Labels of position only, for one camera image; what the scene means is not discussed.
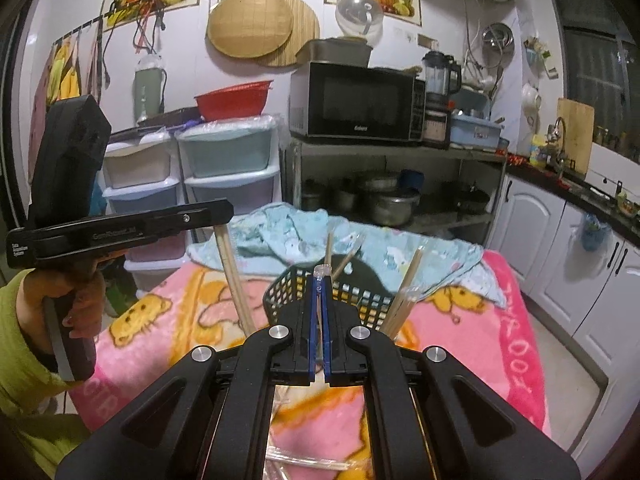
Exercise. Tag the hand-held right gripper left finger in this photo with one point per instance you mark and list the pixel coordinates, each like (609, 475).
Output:
(240, 410)

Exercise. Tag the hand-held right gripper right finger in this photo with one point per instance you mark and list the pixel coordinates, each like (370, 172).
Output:
(405, 410)

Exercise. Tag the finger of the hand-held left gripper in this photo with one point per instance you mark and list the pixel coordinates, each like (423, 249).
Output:
(192, 217)

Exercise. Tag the plastic-wrapped chopstick pair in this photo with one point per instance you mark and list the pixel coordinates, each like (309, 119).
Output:
(328, 252)
(235, 280)

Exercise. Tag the green plastic utensil basket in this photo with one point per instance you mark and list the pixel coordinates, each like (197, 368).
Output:
(360, 300)

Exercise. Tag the bunch of wooden chopsticks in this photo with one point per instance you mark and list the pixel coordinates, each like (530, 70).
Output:
(405, 290)

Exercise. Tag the person's left hand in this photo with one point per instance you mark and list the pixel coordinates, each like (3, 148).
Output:
(87, 295)

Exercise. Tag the plastic drawer storage unit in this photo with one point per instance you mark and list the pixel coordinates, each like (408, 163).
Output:
(135, 170)

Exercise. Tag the drawer tower green top drawer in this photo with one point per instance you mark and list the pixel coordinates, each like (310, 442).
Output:
(227, 152)

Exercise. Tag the light blue towel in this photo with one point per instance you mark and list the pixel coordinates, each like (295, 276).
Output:
(280, 235)

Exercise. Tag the yellow hanging cloth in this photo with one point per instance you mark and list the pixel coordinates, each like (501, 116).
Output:
(65, 75)

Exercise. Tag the pink printed blanket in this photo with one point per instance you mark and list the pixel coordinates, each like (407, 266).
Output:
(475, 340)

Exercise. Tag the dark flat tray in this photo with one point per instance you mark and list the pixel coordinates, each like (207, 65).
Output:
(170, 117)

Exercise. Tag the green insulated jug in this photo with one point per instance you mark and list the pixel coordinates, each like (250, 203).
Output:
(149, 92)

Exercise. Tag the red plastic basin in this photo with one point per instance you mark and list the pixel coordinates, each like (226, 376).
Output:
(232, 102)

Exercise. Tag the black microwave oven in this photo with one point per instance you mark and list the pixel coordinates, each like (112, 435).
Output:
(355, 105)

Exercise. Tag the round bamboo tray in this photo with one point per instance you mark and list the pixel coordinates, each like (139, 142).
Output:
(247, 25)

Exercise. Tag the large steel pot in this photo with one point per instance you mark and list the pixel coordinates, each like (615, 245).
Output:
(395, 207)

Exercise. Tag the round wooden board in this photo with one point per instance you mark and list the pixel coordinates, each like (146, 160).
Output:
(305, 35)

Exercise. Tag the white kitchen cabinets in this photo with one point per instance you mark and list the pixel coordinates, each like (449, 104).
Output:
(545, 245)

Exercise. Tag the metal shelf rack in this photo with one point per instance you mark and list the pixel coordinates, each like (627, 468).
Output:
(400, 152)

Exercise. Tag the grey lidded container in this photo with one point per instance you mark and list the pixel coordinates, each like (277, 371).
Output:
(335, 52)

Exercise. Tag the black wok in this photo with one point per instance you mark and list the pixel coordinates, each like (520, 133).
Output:
(472, 199)

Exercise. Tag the blue pot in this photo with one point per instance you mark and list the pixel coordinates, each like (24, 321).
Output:
(412, 180)

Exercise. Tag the blue hanging bag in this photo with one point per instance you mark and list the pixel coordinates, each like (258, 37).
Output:
(596, 235)

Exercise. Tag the small beige appliance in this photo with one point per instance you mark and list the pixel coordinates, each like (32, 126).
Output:
(436, 127)

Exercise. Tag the clear glass dome lid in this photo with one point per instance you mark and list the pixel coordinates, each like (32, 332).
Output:
(359, 12)

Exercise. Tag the black kitchen counter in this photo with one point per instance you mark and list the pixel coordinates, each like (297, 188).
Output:
(600, 210)

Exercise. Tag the black blender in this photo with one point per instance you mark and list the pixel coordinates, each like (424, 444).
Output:
(440, 77)

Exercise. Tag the blue dish rack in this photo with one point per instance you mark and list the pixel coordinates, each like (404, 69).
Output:
(475, 132)

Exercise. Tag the yellow cup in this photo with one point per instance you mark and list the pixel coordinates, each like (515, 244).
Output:
(538, 152)

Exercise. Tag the small bowl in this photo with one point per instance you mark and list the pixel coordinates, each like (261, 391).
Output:
(626, 206)

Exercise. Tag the metal faucet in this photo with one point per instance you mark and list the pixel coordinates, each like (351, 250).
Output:
(559, 140)

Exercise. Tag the wooden cutting board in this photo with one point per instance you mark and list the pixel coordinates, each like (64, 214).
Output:
(577, 132)

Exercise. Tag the white hanging bowl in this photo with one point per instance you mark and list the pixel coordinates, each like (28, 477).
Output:
(530, 99)

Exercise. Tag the row of glass jars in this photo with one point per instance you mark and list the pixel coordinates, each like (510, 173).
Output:
(612, 139)

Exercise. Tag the steel colander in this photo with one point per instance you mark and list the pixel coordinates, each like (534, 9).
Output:
(498, 40)

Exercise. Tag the dark framed window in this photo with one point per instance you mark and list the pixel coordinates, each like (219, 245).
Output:
(595, 45)

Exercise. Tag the wall plant holder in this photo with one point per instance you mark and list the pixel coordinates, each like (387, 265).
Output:
(540, 55)

